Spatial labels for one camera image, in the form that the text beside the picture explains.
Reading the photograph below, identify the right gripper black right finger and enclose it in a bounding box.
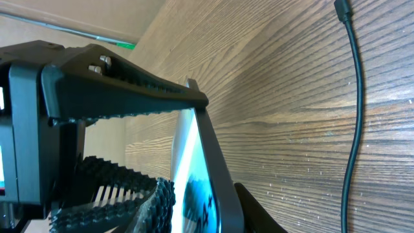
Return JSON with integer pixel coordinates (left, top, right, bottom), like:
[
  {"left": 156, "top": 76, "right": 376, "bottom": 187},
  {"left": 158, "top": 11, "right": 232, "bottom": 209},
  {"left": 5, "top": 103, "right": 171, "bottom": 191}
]
[{"left": 234, "top": 183, "right": 287, "bottom": 233}]

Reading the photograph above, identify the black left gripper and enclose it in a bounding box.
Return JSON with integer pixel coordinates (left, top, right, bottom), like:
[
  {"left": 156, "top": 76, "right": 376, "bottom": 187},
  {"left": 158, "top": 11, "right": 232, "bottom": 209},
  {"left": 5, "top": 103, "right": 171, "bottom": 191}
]
[{"left": 1, "top": 40, "right": 85, "bottom": 232}]

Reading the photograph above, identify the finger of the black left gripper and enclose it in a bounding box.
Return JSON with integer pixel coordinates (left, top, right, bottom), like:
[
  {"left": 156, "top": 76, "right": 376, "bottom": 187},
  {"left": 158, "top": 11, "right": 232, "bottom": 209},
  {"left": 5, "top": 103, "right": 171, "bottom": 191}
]
[
  {"left": 41, "top": 44, "right": 209, "bottom": 124},
  {"left": 49, "top": 156, "right": 157, "bottom": 232}
]

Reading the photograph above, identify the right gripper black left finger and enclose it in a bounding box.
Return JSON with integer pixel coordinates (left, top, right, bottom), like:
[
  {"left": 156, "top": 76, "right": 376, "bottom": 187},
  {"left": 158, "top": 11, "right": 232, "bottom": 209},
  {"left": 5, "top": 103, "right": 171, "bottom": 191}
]
[{"left": 125, "top": 178, "right": 175, "bottom": 233}]

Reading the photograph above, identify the black smartphone blue screen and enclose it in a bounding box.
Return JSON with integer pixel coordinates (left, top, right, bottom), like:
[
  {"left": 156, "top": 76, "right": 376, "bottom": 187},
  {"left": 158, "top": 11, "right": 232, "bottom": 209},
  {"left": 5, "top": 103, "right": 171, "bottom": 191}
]
[{"left": 169, "top": 78, "right": 246, "bottom": 233}]

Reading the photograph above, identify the black USB charging cable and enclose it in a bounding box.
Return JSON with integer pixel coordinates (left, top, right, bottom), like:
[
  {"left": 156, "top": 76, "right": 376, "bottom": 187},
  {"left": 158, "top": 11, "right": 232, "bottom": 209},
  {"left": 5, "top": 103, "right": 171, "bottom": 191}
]
[{"left": 333, "top": 0, "right": 365, "bottom": 233}]

